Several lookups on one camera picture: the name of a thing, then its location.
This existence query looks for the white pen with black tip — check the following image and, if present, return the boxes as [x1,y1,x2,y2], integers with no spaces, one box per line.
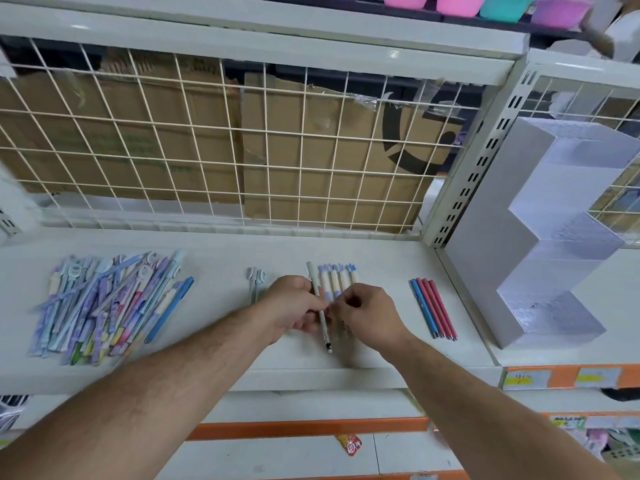
[306,261,334,354]

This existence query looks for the slim pink pen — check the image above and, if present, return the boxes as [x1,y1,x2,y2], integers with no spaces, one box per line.
[429,280,459,342]
[423,278,453,341]
[416,278,446,340]

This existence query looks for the person's left hand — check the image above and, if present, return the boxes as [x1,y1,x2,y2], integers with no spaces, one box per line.
[252,275,329,346]

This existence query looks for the brown cardboard sheet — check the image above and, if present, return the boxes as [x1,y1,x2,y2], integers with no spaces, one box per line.
[0,49,245,204]

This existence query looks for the cardboard sheet with black print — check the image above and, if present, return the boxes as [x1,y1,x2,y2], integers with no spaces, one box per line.
[241,71,465,234]

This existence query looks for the person's right forearm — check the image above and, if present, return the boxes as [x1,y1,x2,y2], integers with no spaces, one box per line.
[377,331,623,480]

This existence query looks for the white slotted shelf upright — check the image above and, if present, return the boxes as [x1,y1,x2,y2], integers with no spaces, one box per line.
[421,57,541,249]

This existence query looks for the long orange price rail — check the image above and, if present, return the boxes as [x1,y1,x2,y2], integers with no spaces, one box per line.
[186,417,432,442]

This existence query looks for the pile of pastel patterned pens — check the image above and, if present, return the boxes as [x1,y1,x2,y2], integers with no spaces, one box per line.
[29,250,187,367]

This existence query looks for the slim blue pen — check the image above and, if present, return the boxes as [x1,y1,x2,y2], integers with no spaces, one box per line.
[409,279,439,339]

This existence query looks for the person's left forearm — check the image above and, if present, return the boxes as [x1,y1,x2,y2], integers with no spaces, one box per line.
[0,307,281,480]

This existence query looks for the teal plastic basket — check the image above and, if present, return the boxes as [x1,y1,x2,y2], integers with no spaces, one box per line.
[479,0,537,23]

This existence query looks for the black striped packet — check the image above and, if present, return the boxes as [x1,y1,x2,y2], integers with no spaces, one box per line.
[0,394,32,431]

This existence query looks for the white stepped display stand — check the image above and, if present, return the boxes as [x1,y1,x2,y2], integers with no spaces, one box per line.
[444,117,640,351]

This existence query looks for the white metal shelf board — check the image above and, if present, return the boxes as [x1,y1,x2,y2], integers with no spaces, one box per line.
[0,0,532,88]

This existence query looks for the purple plastic basket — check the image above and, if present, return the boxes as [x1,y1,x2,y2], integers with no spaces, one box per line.
[530,0,595,30]

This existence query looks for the red snack packet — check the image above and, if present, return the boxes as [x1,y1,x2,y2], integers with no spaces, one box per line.
[334,433,364,457]

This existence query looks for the person's right hand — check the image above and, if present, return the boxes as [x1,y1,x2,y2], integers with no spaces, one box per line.
[330,283,416,353]

